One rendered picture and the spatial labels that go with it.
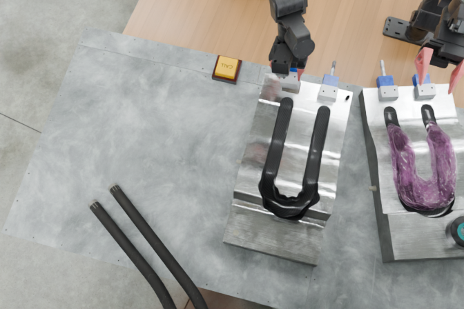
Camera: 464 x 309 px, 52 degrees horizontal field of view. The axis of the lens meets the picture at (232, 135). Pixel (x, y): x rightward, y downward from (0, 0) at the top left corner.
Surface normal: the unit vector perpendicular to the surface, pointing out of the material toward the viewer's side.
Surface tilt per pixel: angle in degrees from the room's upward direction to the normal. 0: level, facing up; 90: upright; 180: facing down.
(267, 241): 0
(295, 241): 0
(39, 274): 0
